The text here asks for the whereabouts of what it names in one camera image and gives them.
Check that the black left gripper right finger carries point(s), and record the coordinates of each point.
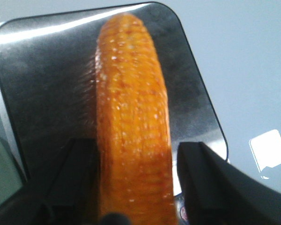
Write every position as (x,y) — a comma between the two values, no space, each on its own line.
(216,193)

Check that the black and silver kitchen scale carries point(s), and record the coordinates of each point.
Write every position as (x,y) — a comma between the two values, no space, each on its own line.
(48,91)

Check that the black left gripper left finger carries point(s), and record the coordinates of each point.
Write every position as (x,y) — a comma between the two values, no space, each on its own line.
(57,193)

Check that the orange corn cob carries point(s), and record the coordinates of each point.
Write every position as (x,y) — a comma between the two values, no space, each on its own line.
(133,132)

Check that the pale green round plate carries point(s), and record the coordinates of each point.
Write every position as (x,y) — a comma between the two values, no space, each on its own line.
(10,179)

